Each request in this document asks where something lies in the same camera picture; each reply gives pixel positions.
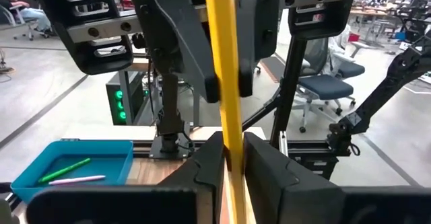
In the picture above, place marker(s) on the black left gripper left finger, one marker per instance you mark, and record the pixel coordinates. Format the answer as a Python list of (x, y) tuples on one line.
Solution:
[(118, 207)]

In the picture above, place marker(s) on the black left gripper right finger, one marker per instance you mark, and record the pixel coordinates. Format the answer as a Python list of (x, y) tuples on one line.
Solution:
[(303, 200)]

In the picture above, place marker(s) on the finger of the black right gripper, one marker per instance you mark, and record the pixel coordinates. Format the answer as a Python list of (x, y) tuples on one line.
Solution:
[(257, 15), (182, 42)]

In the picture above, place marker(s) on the yellow pencil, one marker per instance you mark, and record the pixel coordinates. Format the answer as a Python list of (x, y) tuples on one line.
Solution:
[(224, 49)]

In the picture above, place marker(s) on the light pink pen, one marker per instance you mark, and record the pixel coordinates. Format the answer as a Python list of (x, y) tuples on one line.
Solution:
[(77, 180)]

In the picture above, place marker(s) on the green pen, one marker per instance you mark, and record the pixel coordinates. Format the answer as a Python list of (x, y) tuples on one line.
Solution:
[(64, 170)]

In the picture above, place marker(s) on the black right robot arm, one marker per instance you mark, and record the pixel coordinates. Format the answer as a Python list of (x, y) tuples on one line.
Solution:
[(170, 109)]

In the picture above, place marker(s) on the blue plastic tray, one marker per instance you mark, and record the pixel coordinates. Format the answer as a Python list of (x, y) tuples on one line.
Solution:
[(111, 163)]

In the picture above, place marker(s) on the black computer with green lights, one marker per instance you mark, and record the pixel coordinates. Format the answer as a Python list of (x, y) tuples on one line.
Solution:
[(129, 96)]

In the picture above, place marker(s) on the person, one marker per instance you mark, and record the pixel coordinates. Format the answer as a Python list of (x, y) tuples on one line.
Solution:
[(30, 13)]

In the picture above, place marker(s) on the blue seat office chair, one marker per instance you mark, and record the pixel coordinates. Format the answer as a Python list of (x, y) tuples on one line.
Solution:
[(325, 86)]

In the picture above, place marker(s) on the red box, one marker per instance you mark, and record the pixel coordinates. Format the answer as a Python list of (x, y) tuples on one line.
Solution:
[(353, 37)]

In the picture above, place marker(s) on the wooden background desk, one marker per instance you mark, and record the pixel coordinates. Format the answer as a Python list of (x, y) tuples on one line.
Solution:
[(370, 12)]

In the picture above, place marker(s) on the blue bin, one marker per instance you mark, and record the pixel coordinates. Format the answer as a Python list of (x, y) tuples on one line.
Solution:
[(400, 35)]

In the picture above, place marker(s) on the black office chairs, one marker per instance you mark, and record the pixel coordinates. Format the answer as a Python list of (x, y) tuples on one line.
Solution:
[(414, 19)]

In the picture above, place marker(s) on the silver aluminium bracket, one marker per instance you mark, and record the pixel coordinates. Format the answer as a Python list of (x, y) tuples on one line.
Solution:
[(283, 143)]

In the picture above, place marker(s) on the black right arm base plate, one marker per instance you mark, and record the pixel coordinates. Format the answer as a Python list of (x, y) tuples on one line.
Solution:
[(158, 153)]

